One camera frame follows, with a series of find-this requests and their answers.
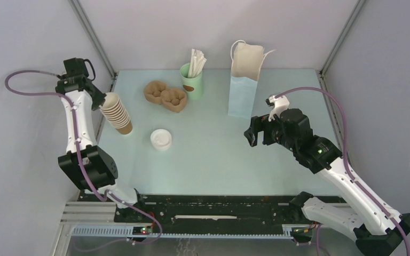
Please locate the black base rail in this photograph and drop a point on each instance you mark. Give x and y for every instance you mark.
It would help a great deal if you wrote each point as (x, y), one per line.
(216, 215)

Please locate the white wrapped straws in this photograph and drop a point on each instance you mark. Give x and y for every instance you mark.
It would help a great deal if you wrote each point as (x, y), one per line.
(197, 62)

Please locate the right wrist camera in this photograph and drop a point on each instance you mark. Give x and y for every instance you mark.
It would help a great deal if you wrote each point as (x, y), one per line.
(279, 105)

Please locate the stack of white lids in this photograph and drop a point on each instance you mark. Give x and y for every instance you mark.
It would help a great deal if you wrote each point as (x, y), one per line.
(161, 139)

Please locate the light blue paper bag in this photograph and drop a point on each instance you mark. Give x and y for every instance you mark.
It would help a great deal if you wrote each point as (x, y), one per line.
(247, 61)

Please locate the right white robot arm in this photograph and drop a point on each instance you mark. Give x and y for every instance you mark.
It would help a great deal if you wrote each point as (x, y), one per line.
(375, 227)

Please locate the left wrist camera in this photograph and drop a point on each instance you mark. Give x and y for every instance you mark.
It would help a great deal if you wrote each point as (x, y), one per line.
(77, 66)

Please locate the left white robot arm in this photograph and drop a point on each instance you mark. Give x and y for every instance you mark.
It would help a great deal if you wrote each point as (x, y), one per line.
(88, 166)

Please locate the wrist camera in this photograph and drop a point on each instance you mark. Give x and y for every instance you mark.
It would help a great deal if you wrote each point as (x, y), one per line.
(279, 105)
(77, 66)

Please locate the brown pulp cup carrier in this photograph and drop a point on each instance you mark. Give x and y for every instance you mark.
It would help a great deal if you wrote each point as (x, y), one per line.
(173, 99)

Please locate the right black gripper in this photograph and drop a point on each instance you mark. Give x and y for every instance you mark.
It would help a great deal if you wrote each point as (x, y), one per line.
(260, 124)

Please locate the stack of brown paper cups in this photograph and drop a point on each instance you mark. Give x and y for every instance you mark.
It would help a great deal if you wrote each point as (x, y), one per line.
(116, 114)

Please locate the green cup holder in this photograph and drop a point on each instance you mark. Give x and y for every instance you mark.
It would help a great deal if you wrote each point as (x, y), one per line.
(192, 86)

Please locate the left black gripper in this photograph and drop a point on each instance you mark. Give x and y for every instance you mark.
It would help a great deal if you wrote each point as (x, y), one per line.
(99, 101)

